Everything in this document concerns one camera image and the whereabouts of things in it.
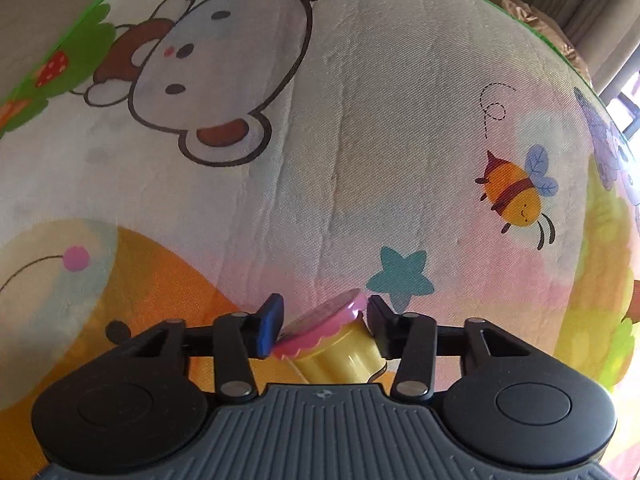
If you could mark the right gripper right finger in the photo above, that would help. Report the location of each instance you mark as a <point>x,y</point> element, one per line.
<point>411,339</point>

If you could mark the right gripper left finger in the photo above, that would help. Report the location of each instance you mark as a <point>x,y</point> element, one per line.
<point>239,337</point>

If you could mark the pink yellow toy cup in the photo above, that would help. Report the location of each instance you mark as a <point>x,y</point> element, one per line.
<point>331,344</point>

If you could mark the cartoon animal play mat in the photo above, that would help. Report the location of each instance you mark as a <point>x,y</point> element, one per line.
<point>189,158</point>

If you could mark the beige curtain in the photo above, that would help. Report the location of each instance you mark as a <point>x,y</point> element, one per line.
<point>604,32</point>

